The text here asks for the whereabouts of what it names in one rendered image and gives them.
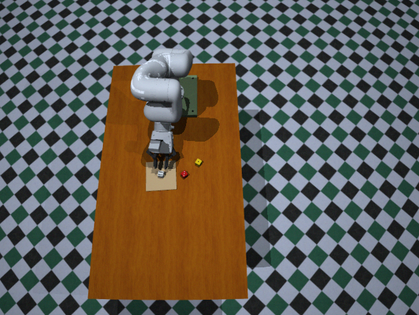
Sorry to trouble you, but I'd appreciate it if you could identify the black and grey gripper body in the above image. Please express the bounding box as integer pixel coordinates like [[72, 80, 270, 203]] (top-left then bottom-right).
[[151, 130, 173, 154]]

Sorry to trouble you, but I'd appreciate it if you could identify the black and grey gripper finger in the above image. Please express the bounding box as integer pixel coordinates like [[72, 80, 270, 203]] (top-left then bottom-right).
[[146, 149, 157, 169], [164, 148, 176, 170]]

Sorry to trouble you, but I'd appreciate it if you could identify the beige flat mat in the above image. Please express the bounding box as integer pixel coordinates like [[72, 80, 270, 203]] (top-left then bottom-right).
[[146, 160, 176, 191]]

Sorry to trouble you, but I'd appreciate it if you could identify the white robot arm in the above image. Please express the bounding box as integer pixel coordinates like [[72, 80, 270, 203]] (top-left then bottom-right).
[[130, 48, 193, 131]]

